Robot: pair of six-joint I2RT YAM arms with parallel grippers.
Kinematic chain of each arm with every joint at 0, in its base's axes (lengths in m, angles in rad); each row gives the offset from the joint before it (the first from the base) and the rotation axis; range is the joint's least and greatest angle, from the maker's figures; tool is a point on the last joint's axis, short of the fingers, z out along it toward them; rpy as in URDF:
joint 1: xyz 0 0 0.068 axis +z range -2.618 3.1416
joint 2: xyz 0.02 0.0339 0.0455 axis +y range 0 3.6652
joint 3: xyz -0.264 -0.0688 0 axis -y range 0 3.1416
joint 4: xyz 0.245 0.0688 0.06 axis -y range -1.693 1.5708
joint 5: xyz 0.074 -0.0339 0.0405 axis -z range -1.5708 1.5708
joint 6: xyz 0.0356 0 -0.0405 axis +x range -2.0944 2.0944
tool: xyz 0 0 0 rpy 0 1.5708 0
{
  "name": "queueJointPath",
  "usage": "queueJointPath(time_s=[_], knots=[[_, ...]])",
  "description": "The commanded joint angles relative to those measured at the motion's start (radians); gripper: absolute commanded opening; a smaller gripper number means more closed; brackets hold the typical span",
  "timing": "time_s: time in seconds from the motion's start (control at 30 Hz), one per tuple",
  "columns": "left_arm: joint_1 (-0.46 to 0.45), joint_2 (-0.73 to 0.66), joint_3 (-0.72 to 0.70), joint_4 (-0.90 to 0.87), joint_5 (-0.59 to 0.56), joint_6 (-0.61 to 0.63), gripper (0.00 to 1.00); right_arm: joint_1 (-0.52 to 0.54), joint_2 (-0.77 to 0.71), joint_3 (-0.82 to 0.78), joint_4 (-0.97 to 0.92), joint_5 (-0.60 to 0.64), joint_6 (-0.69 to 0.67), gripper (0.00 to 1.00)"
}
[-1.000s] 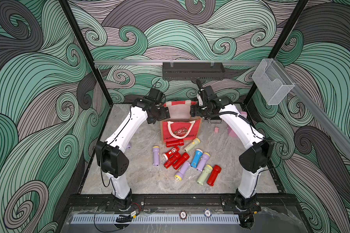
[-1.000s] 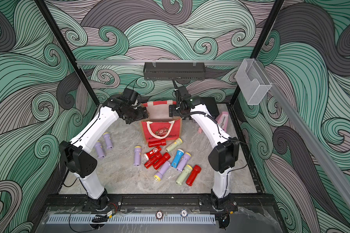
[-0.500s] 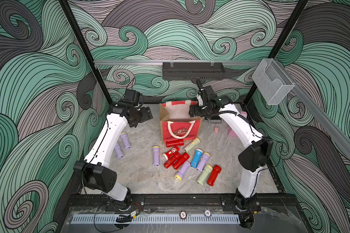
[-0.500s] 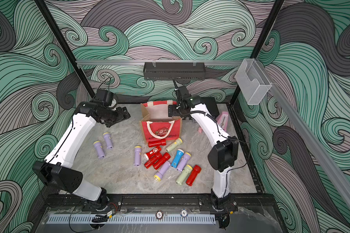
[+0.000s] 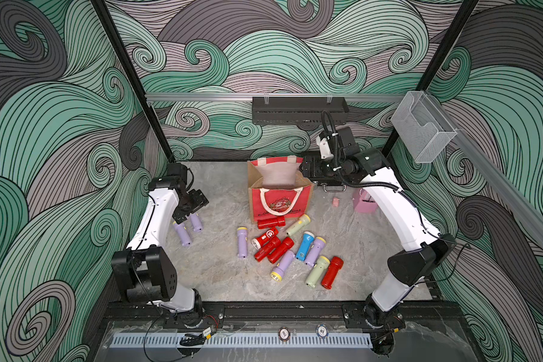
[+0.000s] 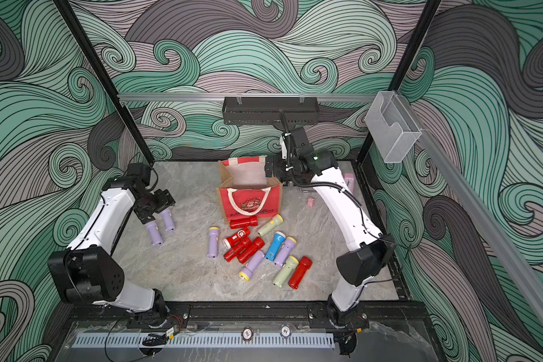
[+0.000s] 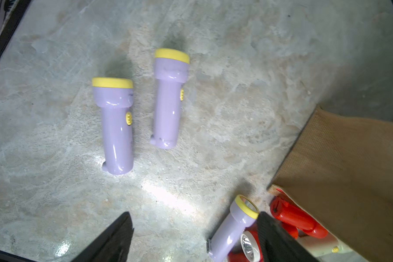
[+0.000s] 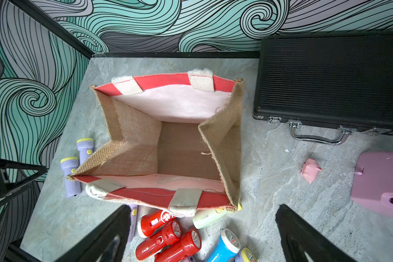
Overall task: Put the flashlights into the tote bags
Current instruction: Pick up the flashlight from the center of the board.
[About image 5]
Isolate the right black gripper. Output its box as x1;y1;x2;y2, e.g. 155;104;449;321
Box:
299;157;345;178

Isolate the red jute tote bag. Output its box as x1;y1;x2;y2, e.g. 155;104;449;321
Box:
247;155;313;222

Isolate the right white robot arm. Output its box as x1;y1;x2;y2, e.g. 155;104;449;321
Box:
300;149;456;321

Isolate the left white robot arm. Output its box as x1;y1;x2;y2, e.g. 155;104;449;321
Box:
111;176;208;315

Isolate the black hard carry case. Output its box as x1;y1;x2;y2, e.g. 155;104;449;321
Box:
300;152;367;192

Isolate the pink metronome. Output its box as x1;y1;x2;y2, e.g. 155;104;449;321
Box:
352;189;378;214

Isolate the pale green flashlight upper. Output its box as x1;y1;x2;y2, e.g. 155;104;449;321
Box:
286;214;311;237

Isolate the pale green flashlight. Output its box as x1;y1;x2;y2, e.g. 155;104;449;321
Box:
306;256;330;289
286;214;311;237

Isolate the red flashlight white head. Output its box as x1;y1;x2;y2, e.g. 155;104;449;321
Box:
251;227;278;250

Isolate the blue flashlight white head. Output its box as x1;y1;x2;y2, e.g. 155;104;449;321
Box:
296;232;315;262

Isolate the pale green flashlight lower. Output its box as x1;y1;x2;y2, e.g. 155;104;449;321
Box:
306;256;330;289

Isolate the purple flashlight yellow head bottom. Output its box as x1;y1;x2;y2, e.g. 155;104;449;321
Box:
270;250;295;282

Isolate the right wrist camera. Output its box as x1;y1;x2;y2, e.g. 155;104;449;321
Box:
315;127;360;161

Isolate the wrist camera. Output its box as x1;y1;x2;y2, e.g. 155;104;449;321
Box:
315;127;360;161
166;162;188;183

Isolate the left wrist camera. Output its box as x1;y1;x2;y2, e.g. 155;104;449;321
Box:
166;162;188;183

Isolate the black wall shelf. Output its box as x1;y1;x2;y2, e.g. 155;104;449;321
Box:
252;96;350;125

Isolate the clear plastic wall bin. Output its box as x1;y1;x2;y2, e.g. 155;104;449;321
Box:
392;90;457;164

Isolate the white perforated cable tray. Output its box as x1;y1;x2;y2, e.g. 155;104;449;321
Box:
110;332;373;348

